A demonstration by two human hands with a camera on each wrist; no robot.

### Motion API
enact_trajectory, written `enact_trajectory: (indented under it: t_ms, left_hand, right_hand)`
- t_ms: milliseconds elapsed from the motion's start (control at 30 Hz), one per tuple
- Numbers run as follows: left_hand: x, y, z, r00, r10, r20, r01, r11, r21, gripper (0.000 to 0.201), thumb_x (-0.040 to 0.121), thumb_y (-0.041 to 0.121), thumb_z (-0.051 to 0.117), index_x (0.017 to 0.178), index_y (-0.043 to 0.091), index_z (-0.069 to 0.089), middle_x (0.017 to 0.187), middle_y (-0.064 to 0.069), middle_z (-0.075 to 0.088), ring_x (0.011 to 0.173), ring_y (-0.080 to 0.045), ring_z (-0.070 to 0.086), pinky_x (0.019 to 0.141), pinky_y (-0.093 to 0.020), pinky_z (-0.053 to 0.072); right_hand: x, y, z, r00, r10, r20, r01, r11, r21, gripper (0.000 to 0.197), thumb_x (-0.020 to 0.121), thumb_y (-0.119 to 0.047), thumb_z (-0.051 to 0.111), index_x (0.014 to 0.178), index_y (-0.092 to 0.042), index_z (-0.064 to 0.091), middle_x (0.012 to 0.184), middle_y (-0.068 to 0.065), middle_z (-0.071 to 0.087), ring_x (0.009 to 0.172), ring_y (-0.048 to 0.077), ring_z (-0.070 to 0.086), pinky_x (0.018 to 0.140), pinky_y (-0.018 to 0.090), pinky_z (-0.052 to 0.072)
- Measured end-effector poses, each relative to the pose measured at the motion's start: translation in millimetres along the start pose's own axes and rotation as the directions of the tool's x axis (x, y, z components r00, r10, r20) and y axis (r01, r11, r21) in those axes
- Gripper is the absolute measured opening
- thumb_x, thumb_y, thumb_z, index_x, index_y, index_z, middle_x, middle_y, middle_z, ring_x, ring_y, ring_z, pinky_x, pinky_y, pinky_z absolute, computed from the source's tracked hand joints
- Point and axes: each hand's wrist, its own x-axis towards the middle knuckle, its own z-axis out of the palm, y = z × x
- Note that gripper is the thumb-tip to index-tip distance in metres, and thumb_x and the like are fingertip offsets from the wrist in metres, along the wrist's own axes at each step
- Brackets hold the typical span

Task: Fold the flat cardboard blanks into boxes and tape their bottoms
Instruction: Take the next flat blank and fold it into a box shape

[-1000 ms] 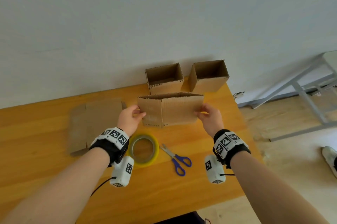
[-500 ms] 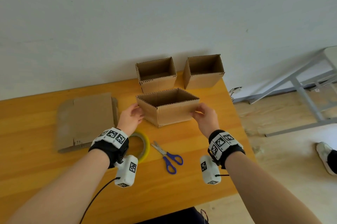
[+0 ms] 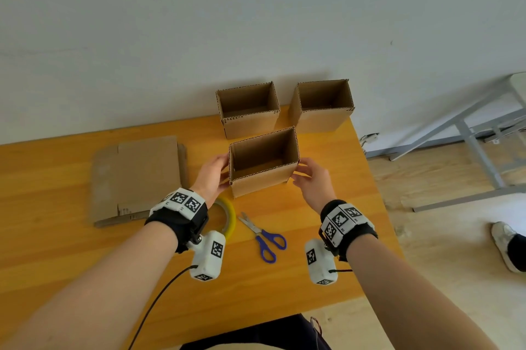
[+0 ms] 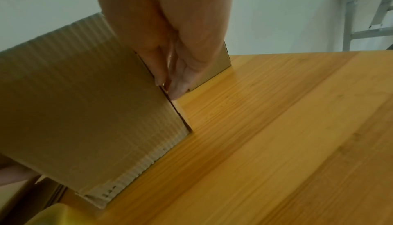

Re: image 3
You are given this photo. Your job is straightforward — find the blue-handled scissors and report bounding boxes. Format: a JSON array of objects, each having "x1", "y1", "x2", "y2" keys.
[{"x1": 237, "y1": 212, "x2": 288, "y2": 264}]

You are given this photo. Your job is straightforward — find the black right wristband with markers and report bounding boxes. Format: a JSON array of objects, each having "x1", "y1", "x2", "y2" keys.
[{"x1": 318, "y1": 199, "x2": 379, "y2": 262}]

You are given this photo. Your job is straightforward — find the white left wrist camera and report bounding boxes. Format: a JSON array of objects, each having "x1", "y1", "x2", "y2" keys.
[{"x1": 188, "y1": 230, "x2": 227, "y2": 283}]

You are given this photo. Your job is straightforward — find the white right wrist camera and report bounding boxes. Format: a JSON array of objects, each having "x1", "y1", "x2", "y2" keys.
[{"x1": 304, "y1": 238, "x2": 339, "y2": 287}]

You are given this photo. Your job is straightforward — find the brown cardboard paper box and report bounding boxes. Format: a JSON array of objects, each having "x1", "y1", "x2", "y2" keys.
[
  {"x1": 288, "y1": 79, "x2": 356, "y2": 134},
  {"x1": 228, "y1": 126, "x2": 301, "y2": 199},
  {"x1": 215, "y1": 81, "x2": 282, "y2": 141}
]

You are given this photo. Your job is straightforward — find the person's right forearm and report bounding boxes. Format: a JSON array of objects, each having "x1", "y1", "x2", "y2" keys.
[{"x1": 346, "y1": 234, "x2": 500, "y2": 350}]

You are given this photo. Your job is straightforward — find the grey metal table frame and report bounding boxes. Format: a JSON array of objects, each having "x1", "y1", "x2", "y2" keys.
[{"x1": 363, "y1": 72, "x2": 526, "y2": 213}]

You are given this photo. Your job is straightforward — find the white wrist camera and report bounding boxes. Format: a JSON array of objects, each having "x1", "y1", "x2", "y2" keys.
[
  {"x1": 188, "y1": 230, "x2": 227, "y2": 283},
  {"x1": 304, "y1": 238, "x2": 339, "y2": 287}
]

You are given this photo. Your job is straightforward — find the stack of cardboard boxes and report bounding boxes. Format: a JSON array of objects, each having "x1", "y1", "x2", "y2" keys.
[{"x1": 89, "y1": 135, "x2": 190, "y2": 228}]

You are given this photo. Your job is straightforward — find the black left wristband with markers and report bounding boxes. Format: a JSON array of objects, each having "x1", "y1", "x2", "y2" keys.
[{"x1": 144, "y1": 187, "x2": 209, "y2": 254}]

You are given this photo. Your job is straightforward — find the person's dark and beige clothing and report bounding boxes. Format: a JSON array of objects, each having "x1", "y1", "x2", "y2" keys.
[{"x1": 180, "y1": 233, "x2": 526, "y2": 350}]

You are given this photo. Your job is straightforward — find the black wristband with markers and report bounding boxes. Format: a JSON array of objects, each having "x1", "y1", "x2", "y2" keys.
[
  {"x1": 318, "y1": 199, "x2": 379, "y2": 262},
  {"x1": 144, "y1": 187, "x2": 209, "y2": 254}
]

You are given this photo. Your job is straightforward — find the black left camera cable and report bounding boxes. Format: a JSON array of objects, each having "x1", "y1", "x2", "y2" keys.
[{"x1": 139, "y1": 265, "x2": 199, "y2": 350}]

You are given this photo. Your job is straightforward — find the white shoe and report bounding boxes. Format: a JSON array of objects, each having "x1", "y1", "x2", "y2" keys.
[{"x1": 491, "y1": 221, "x2": 525, "y2": 274}]

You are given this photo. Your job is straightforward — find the person's left forearm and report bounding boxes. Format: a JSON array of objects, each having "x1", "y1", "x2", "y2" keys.
[{"x1": 0, "y1": 221, "x2": 180, "y2": 350}]

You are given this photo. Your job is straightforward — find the person's right hand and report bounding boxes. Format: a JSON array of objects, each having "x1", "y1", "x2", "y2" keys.
[{"x1": 290, "y1": 157, "x2": 338, "y2": 216}]

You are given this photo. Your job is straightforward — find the yellow tape roll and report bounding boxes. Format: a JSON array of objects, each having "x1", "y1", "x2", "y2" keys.
[{"x1": 207, "y1": 197, "x2": 237, "y2": 239}]

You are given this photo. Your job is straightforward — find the person's left hand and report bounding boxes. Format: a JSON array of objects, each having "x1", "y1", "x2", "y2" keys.
[{"x1": 190, "y1": 153, "x2": 231, "y2": 210}]

